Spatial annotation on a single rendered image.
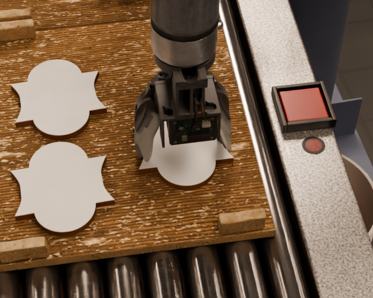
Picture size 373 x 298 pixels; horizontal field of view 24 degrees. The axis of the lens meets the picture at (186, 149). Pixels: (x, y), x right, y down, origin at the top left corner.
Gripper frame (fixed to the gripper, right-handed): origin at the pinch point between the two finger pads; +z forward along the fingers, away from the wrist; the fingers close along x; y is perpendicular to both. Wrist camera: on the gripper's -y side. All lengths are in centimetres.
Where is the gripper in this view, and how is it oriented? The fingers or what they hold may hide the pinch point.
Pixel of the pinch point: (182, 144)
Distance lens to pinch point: 114.9
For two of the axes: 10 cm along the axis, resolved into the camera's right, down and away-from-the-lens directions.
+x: 9.9, -1.2, 1.0
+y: 1.5, 7.7, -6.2
